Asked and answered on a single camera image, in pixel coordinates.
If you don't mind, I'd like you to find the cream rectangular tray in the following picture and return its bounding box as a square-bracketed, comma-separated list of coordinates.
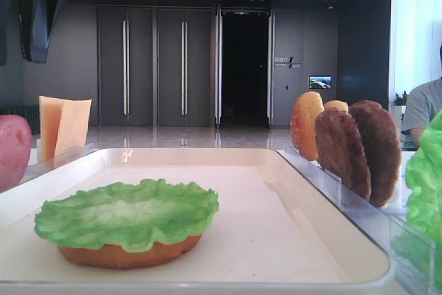
[1, 148, 394, 294]

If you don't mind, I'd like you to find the thin brown meat patty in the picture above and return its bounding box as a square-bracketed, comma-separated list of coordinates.
[315, 108, 372, 200]

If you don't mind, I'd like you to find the golden bun half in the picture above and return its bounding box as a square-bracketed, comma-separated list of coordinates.
[290, 91, 324, 161]
[324, 100, 349, 113]

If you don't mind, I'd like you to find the golden bun half right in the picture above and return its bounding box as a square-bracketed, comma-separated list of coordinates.
[324, 100, 349, 113]

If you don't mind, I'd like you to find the thick red tomato slice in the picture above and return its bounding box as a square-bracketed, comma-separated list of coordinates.
[1, 115, 32, 193]

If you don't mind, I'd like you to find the bun bottom under lettuce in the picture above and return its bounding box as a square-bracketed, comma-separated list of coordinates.
[58, 235, 202, 269]

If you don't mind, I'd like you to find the potted plant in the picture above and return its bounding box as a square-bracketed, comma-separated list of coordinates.
[392, 91, 408, 106]

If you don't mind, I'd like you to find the wall mounted screen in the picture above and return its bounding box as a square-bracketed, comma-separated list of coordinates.
[308, 75, 332, 90]

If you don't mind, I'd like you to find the clear holder rail long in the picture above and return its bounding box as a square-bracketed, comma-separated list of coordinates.
[19, 144, 97, 184]
[279, 146, 441, 294]

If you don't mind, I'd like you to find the orange cheese slice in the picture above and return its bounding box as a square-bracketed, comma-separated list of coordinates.
[39, 96, 66, 162]

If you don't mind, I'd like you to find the green lettuce leaf on tray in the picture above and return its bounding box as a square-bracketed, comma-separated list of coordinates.
[35, 179, 219, 253]

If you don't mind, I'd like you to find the thick brown meat patty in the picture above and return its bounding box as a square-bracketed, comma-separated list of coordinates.
[349, 100, 401, 207]

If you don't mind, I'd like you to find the yellow cheese slice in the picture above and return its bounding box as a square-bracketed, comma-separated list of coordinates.
[54, 99, 92, 157]

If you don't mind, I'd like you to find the clear holder rail right long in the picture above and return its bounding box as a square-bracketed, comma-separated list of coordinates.
[279, 146, 441, 294]

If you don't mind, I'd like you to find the standing green lettuce leaf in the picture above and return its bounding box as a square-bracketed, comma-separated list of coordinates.
[393, 113, 441, 288]

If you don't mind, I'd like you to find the dark double door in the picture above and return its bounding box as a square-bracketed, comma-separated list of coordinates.
[97, 6, 215, 126]

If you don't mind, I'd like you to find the clear holder rail left long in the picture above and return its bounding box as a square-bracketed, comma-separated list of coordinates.
[19, 144, 97, 184]

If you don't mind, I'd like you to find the seated person grey shirt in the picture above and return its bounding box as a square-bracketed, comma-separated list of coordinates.
[401, 43, 442, 152]

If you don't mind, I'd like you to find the golden bun half left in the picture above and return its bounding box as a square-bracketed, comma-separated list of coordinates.
[290, 91, 324, 161]

